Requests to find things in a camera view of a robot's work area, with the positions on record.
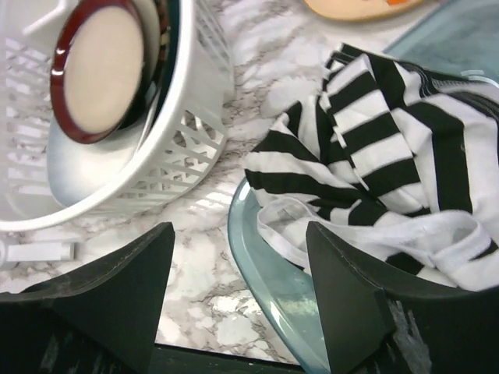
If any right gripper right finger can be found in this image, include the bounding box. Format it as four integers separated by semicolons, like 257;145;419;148
306;222;498;373

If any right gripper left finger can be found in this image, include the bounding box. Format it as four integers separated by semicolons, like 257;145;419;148
1;223;175;373

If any zebra striped tank top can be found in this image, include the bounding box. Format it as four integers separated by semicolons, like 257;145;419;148
244;44;498;291

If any white clothes rack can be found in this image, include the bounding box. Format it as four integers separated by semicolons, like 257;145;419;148
1;238;76;270

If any white plastic basket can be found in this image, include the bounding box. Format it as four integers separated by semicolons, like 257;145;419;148
0;0;235;235

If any red rimmed plate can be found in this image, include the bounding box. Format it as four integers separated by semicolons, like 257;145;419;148
50;1;170;144

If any blue transparent bin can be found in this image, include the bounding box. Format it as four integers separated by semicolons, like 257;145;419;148
228;1;498;373

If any dark patterned plate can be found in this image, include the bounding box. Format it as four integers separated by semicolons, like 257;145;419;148
119;1;180;129

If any beige bird plate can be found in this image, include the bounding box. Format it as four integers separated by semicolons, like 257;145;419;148
304;0;423;22

